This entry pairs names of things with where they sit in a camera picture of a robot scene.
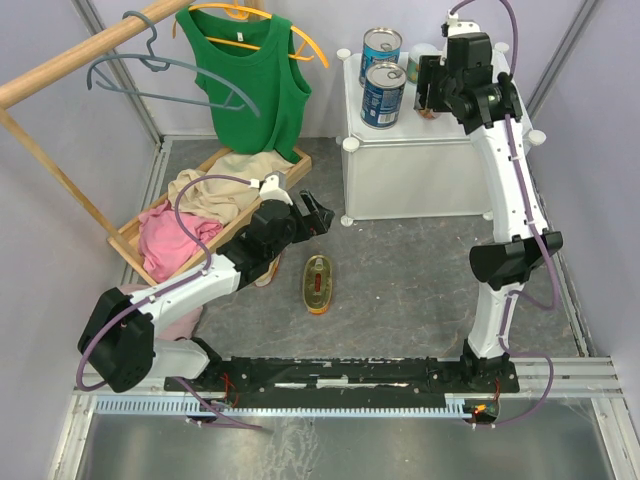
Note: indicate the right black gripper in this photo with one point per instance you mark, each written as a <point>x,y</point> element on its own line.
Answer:
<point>431,68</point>

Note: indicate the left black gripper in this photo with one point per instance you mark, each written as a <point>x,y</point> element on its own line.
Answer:
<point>320,218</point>

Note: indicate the small cup white lid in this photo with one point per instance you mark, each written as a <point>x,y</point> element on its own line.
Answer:
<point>429,114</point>

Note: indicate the dark blue tin can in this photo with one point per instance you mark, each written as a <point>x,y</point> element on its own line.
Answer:
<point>383,93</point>

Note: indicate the oval sardine tin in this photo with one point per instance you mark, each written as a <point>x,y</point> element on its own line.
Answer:
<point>317,286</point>
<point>267,278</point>

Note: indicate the blue soup can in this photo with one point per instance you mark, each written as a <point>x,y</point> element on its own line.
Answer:
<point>380,44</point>

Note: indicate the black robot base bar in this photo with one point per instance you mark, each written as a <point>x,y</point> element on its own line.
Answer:
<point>350,382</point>

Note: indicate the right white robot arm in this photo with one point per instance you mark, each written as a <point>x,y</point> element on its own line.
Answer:
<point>521,243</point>

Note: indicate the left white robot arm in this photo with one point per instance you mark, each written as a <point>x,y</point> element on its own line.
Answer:
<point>121,340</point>

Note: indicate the white plastic cube cabinet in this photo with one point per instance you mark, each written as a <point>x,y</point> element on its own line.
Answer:
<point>427,168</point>

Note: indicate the beige cloth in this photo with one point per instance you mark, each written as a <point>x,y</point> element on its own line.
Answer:
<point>222,199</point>

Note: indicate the pink cloth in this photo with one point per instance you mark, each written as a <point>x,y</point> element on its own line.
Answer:
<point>163,244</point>

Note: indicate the green tank top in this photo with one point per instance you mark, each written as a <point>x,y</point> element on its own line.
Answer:
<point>282,112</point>

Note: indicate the mauve cloth on floor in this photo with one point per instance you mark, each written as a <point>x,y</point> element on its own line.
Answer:
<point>181,328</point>

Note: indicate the orange clothes hanger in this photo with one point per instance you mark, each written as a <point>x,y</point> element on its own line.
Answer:
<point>310,45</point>

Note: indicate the grey clothes hanger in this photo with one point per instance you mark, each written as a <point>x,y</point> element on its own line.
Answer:
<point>165,70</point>

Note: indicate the wooden clothes rack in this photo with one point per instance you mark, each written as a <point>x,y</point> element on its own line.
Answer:
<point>94,136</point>

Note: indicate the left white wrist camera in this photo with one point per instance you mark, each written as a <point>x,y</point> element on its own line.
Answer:
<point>273,187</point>

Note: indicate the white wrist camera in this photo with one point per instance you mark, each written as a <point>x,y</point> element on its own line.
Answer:
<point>273,187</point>
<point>454,26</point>

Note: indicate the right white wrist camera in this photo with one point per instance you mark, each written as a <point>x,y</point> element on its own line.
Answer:
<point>454,26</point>

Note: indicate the white slotted cable duct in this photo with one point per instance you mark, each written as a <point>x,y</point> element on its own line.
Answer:
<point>187,405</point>

